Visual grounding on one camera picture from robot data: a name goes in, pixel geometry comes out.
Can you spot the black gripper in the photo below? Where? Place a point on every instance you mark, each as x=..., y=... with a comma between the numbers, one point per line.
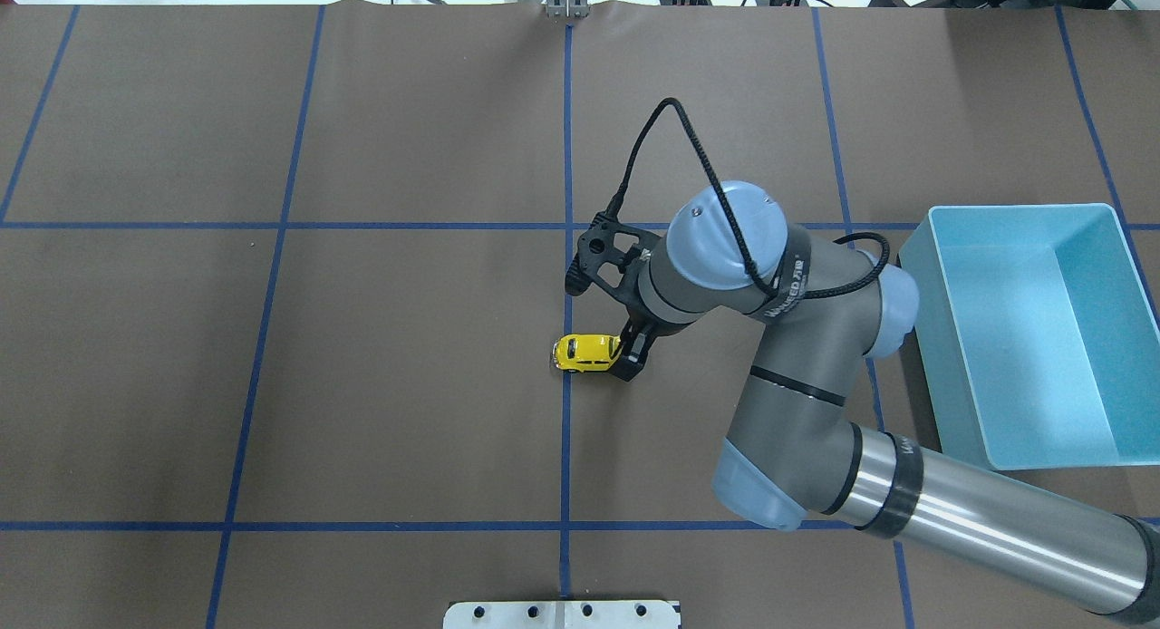
x=633, y=347

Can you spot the yellow beetle toy car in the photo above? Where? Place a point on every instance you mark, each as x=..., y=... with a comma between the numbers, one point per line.
x=585, y=353

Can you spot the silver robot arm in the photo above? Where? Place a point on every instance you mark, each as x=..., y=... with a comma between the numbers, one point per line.
x=789, y=451

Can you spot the light blue plastic bin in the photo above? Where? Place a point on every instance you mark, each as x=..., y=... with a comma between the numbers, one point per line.
x=1038, y=343

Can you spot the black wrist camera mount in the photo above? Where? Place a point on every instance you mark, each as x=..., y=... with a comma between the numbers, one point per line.
x=611, y=255

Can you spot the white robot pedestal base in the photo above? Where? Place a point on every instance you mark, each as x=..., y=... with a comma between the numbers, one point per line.
x=624, y=613

